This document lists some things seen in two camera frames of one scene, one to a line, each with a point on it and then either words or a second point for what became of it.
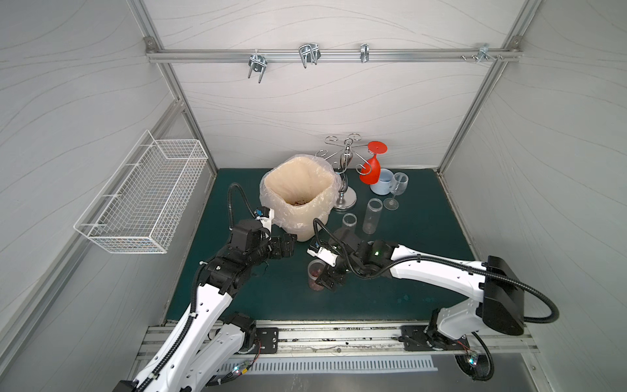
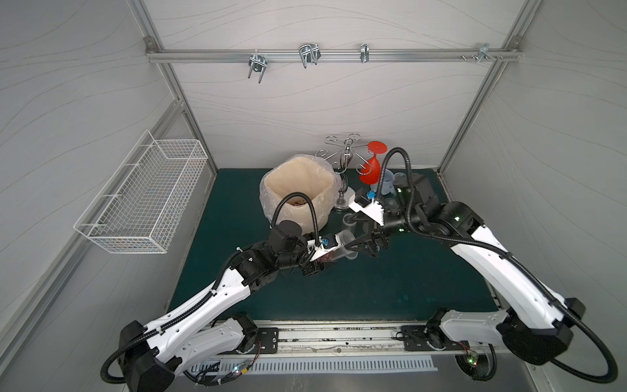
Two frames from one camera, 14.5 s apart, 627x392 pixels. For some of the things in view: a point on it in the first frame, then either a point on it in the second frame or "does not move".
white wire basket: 141,204 does not move
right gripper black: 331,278 to 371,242
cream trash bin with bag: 300,189 does not move
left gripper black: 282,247 to 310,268
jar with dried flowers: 349,220 does not move
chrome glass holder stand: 346,198 does not move
